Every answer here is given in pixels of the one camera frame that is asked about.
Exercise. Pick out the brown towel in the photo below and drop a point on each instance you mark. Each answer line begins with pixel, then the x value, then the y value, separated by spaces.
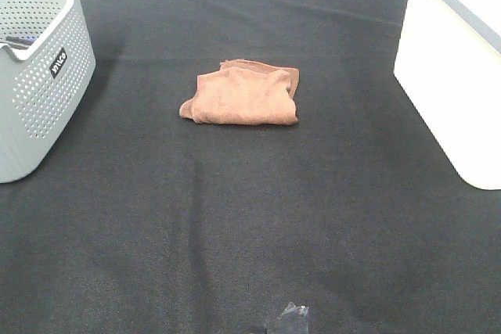
pixel 244 92

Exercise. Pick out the black table cloth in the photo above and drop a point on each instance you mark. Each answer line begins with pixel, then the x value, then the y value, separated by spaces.
pixel 140 221

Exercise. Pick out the clear tape piece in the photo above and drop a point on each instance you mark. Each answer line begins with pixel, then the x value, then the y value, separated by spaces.
pixel 293 320

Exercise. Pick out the white storage box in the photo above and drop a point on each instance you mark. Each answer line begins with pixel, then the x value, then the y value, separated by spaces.
pixel 448 63

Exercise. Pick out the grey perforated laundry basket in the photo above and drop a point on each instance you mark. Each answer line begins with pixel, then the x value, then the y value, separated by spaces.
pixel 41 86

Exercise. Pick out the dark item inside basket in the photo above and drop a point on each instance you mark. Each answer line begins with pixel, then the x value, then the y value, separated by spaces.
pixel 18 43

